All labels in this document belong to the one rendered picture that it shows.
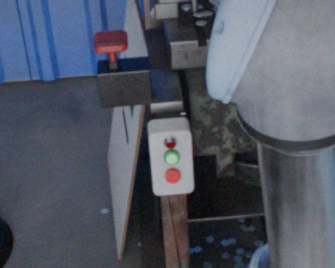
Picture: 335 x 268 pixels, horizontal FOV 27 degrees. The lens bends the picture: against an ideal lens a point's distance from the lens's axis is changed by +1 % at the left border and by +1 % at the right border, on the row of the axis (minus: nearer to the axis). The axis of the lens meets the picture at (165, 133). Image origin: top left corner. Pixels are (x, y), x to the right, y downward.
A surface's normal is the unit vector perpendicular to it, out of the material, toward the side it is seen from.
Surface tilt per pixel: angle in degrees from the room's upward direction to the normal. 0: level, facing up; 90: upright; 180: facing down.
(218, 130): 90
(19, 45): 90
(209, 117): 90
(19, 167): 0
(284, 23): 54
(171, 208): 90
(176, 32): 0
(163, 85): 0
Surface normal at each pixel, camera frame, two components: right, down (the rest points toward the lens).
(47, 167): -0.06, -0.85
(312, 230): 0.04, 0.73
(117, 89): 0.06, 0.52
